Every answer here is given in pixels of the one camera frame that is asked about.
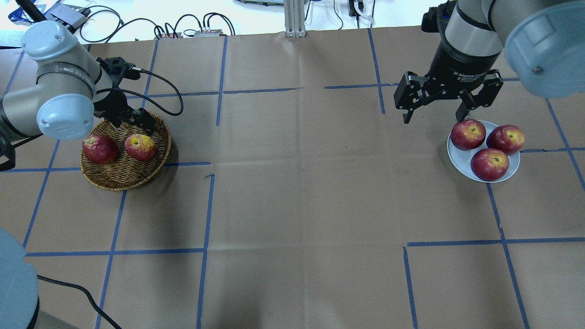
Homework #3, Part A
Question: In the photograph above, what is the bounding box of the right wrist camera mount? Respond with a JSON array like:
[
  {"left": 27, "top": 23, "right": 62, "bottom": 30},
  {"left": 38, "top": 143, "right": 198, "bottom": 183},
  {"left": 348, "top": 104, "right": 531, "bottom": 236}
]
[{"left": 421, "top": 0, "right": 456, "bottom": 33}]

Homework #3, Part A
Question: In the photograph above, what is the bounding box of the yellow-red apple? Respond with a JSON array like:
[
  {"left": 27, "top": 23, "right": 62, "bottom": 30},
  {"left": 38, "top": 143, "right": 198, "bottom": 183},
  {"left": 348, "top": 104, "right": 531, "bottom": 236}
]
[{"left": 124, "top": 134, "right": 157, "bottom": 162}]

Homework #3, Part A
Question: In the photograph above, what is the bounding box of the red apple on plate left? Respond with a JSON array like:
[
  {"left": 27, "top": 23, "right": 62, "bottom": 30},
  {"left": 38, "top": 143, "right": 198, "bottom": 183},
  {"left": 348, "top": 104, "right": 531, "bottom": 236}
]
[{"left": 485, "top": 125, "right": 525, "bottom": 156}]

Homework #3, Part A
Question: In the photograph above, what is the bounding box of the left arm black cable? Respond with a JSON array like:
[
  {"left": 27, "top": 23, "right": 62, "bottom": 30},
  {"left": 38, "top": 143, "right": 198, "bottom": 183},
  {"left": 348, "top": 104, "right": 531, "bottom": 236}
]
[{"left": 110, "top": 68, "right": 184, "bottom": 117}]

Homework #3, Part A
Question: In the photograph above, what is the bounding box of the red apple on plate front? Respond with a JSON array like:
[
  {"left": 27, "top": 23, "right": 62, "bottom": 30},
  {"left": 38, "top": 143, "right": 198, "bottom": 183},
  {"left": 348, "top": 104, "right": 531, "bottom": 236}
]
[{"left": 470, "top": 148, "right": 510, "bottom": 181}]

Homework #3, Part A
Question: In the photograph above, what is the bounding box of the aluminium frame post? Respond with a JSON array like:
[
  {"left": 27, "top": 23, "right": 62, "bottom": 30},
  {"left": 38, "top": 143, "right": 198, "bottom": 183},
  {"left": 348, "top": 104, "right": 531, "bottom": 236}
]
[{"left": 283, "top": 0, "right": 307, "bottom": 37}]

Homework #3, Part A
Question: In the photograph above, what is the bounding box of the dark red apple in basket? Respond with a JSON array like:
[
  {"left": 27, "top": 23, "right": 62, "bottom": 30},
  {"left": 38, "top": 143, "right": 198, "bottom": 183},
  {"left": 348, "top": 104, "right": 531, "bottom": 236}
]
[{"left": 82, "top": 134, "right": 120, "bottom": 165}]

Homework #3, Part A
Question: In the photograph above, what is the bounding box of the red apple on plate back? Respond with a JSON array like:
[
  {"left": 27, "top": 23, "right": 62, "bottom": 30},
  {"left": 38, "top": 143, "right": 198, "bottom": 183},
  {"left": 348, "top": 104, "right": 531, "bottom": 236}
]
[{"left": 449, "top": 119, "right": 487, "bottom": 151}]

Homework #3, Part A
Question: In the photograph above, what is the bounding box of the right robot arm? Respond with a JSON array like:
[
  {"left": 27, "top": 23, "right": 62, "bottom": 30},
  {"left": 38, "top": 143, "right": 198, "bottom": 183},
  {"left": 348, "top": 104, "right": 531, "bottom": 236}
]
[{"left": 394, "top": 0, "right": 585, "bottom": 123}]

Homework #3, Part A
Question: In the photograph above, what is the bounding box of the red apple on plate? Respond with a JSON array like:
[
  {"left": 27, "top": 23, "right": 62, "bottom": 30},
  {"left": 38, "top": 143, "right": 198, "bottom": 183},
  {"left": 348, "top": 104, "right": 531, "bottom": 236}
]
[
  {"left": 449, "top": 119, "right": 487, "bottom": 151},
  {"left": 470, "top": 148, "right": 510, "bottom": 181},
  {"left": 485, "top": 125, "right": 525, "bottom": 156}
]

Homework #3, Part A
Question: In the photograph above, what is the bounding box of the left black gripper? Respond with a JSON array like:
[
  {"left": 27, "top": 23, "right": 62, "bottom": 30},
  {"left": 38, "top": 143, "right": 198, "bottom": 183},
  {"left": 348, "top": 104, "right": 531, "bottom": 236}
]
[{"left": 94, "top": 89, "right": 155, "bottom": 137}]

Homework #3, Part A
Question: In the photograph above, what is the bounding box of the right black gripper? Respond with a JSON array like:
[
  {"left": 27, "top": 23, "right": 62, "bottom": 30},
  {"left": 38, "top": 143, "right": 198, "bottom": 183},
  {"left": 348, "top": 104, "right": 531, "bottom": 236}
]
[{"left": 394, "top": 43, "right": 503, "bottom": 124}]

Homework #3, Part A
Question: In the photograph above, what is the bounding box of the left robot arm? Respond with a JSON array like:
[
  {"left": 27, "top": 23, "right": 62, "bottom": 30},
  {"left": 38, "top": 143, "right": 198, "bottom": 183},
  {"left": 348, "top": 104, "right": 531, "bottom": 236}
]
[{"left": 0, "top": 21, "right": 155, "bottom": 171}]

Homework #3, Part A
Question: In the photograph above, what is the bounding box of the woven wicker basket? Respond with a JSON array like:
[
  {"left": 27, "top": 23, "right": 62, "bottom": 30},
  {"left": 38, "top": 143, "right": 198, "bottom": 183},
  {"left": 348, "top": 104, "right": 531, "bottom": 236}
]
[{"left": 80, "top": 113, "right": 172, "bottom": 191}]

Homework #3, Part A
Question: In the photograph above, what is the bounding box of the light blue plate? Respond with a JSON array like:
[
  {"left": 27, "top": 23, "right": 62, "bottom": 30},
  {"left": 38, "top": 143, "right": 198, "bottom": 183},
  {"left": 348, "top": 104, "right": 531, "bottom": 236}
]
[{"left": 447, "top": 120, "right": 520, "bottom": 183}]

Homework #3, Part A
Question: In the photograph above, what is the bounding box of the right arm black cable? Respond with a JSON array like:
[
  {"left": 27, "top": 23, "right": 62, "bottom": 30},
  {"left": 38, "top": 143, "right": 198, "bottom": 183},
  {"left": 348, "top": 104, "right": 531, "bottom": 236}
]
[{"left": 37, "top": 274, "right": 123, "bottom": 329}]

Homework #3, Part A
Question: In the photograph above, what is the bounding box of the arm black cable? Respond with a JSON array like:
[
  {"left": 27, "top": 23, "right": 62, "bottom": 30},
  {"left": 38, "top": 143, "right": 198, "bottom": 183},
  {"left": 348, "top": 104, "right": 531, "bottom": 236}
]
[
  {"left": 37, "top": 274, "right": 123, "bottom": 329},
  {"left": 110, "top": 68, "right": 184, "bottom": 117}
]

